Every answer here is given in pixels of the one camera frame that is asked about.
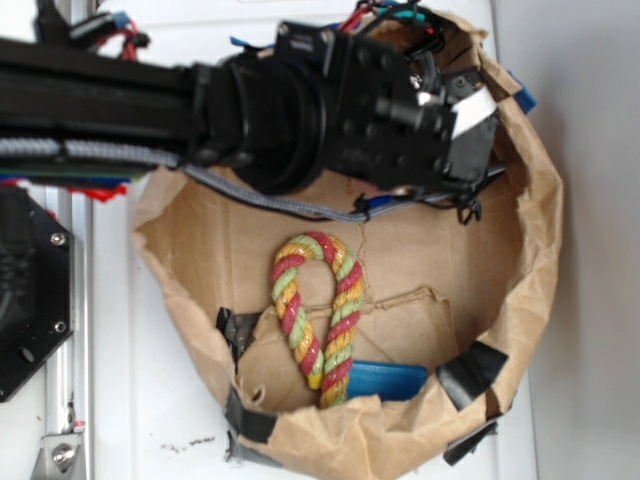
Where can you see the aluminium extrusion rail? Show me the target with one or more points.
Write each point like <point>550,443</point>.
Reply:
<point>69,386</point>

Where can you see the blue rectangular block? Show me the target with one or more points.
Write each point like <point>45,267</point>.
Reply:
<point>390,382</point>

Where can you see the brown paper bag bin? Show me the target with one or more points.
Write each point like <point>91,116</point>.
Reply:
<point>468,303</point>

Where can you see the metal corner bracket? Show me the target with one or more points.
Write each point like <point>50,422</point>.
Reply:
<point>61,457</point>

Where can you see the blue cloth under bag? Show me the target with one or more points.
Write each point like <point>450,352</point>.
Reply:
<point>522,95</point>

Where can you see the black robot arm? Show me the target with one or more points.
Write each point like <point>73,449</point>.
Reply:
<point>69,113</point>

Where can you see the multicolour twisted rope toy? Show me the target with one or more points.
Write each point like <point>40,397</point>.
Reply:
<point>327,365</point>

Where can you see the white plastic tray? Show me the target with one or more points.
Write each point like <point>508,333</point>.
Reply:
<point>153,417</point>

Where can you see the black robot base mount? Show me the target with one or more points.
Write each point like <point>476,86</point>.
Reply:
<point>36,274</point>

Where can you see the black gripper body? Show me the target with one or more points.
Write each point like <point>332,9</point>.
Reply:
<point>369,112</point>

